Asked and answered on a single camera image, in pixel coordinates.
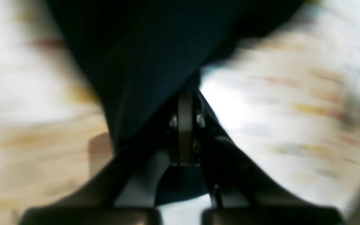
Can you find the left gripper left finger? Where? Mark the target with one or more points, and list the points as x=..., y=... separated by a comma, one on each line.
x=123, y=193

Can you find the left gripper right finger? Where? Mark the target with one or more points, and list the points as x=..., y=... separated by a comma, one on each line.
x=241, y=192

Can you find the black t-shirt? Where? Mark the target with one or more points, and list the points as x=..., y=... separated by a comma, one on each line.
x=139, y=55

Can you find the terrazzo pattern tablecloth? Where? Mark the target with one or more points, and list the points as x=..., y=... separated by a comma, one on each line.
x=291, y=100

